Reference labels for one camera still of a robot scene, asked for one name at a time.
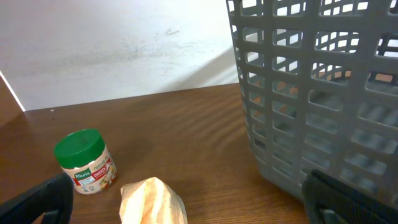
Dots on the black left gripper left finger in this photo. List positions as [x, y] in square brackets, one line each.
[52, 200]

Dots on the green lid Knorr jar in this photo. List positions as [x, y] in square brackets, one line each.
[85, 158]

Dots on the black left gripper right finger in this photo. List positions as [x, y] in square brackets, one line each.
[327, 200]

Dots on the grey plastic lattice basket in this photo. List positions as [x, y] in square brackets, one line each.
[318, 83]

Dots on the beige powder plastic bag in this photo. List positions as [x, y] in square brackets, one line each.
[151, 201]

